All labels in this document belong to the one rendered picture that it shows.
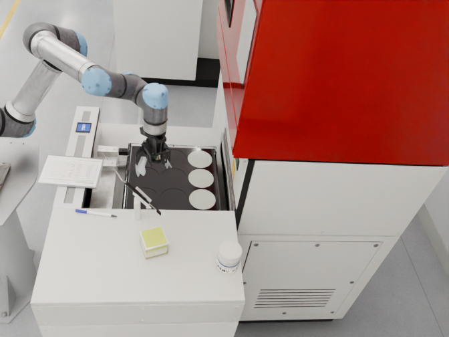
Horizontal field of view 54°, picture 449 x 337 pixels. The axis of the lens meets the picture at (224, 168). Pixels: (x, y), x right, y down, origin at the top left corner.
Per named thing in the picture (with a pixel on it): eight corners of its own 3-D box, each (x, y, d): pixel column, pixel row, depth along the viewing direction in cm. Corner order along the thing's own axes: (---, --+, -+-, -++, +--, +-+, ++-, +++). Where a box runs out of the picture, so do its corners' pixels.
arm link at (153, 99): (156, 77, 135) (174, 90, 132) (156, 106, 143) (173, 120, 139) (135, 85, 131) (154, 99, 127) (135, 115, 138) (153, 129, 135)
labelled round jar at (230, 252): (236, 256, 144) (240, 239, 137) (238, 275, 139) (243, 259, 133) (214, 256, 143) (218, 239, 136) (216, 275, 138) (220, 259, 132)
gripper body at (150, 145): (149, 169, 145) (150, 141, 137) (139, 152, 150) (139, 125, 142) (170, 163, 149) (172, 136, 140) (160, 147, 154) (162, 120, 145)
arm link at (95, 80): (11, 9, 143) (103, 66, 121) (41, 18, 153) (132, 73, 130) (2, 43, 147) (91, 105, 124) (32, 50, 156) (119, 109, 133)
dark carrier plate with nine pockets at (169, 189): (214, 150, 188) (214, 148, 188) (220, 213, 165) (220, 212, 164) (131, 146, 183) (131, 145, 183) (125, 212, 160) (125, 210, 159)
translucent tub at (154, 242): (161, 237, 146) (162, 225, 141) (168, 255, 141) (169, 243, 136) (139, 243, 143) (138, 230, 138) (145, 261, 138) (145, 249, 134)
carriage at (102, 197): (119, 154, 185) (118, 150, 183) (110, 225, 160) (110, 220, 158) (99, 154, 184) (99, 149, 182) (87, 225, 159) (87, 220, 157)
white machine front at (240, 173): (220, 102, 224) (231, 30, 196) (236, 235, 168) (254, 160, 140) (214, 101, 224) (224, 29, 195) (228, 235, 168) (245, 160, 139)
